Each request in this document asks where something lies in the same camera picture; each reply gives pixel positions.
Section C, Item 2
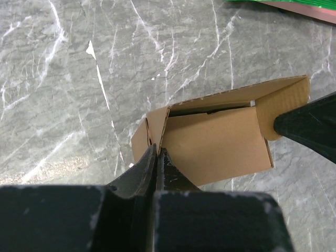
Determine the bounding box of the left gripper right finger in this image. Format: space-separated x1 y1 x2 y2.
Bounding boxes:
153 149 295 251

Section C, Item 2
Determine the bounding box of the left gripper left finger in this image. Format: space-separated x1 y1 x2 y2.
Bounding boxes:
1 145 156 251

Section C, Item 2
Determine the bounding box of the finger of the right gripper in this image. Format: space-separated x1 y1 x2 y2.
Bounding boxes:
273 92 336 163

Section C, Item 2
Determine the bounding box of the brown cardboard box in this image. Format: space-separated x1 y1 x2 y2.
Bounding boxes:
131 75 310 186

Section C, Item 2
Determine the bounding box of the pink three-tier shelf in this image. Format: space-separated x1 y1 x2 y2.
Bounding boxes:
260 2 335 24

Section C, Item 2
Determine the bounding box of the green snack bag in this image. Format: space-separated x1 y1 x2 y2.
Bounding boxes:
225 0 336 10

